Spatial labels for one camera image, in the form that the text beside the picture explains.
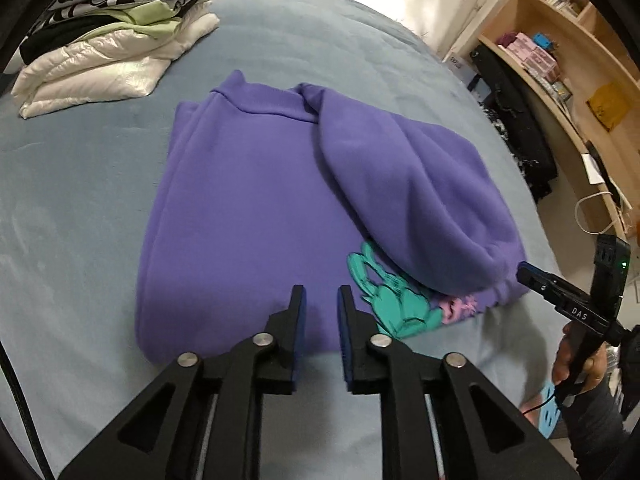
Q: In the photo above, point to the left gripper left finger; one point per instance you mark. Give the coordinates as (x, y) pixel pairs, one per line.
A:
(202, 417)

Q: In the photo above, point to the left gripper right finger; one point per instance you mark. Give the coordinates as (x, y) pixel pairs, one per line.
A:
(440, 418)

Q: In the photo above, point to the purple zip hoodie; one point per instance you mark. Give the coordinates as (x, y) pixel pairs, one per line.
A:
(265, 189)

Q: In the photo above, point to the black patterned hanging clothes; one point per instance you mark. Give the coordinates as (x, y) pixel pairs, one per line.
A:
(517, 125)

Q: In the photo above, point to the light blue stool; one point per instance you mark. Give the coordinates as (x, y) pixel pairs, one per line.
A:
(549, 414)

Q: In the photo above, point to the yellow bag on shelf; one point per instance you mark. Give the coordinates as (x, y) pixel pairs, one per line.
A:
(608, 106)

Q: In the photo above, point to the pink boxes on shelf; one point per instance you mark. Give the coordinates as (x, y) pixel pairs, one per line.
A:
(530, 55)

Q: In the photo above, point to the blue-grey bed blanket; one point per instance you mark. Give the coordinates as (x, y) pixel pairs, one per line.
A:
(77, 187)

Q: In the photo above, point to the wooden shelf unit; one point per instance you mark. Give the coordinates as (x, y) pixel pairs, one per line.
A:
(601, 167)

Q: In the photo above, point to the white puffer jacket folded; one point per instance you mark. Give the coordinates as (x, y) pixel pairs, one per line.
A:
(118, 65)

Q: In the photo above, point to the light green folded garment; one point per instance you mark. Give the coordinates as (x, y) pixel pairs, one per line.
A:
(156, 19)

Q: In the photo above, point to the black folded garment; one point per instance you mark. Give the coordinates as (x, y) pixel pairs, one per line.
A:
(59, 34)

